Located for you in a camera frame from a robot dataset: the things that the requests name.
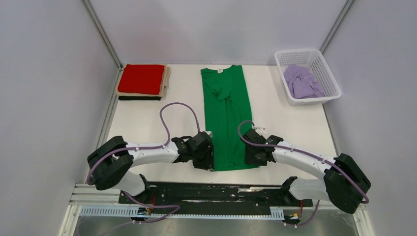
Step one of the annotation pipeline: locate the aluminium rail frame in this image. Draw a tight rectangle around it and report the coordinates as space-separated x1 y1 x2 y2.
60 177 369 236

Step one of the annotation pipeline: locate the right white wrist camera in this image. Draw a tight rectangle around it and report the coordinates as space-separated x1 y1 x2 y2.
253 127 268 135

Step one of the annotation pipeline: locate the white slotted cable duct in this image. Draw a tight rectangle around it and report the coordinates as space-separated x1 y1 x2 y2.
80 205 285 220

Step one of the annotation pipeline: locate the folded red t shirt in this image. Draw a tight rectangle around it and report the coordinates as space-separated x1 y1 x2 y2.
118 63 166 96

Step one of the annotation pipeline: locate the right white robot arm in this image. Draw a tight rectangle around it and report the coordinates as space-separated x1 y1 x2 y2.
240 129 371 214

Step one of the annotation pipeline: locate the white plastic basket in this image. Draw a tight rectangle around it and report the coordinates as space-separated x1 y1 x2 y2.
274 48 342 106

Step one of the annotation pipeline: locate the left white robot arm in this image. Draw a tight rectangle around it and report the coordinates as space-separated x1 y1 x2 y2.
86 131 214 203

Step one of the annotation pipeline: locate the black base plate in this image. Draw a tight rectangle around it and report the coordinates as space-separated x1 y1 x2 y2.
134 181 313 216

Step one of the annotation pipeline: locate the purple t shirt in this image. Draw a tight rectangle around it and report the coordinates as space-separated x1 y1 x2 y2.
283 65 325 99

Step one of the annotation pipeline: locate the green t shirt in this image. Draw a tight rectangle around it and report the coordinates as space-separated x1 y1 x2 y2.
201 65 255 171

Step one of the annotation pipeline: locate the folded black t shirt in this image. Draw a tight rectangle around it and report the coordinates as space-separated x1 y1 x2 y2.
118 96 162 101

